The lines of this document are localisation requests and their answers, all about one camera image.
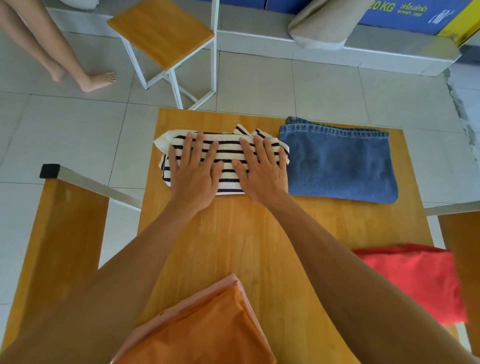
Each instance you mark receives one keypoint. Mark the red cloth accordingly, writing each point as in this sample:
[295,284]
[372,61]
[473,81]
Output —
[423,277]

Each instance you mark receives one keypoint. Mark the person's right forearm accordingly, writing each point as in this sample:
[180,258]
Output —
[356,292]

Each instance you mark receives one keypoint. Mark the black white striped shirt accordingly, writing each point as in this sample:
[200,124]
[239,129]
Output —
[228,150]

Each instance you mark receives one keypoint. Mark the person's right hand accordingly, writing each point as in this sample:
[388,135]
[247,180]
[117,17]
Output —
[264,180]

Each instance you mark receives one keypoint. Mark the wooden chair white frame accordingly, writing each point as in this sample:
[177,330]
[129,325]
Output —
[56,243]
[161,30]
[465,255]

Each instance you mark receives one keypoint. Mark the person's left hand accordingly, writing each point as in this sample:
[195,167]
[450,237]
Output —
[195,180]

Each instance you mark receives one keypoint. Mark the person's left forearm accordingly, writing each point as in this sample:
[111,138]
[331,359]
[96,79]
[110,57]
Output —
[93,300]

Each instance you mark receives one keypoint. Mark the beige ironing board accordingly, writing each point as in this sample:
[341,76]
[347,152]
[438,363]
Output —
[322,26]

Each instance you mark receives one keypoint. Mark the blue denim jeans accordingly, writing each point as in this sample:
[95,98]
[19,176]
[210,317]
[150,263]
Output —
[337,165]

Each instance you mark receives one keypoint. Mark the pink cloth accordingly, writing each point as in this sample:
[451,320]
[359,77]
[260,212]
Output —
[187,302]

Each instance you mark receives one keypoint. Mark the large silver washing machine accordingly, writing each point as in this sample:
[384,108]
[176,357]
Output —
[405,15]

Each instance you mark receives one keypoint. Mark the orange cloth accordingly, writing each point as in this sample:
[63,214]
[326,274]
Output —
[206,330]

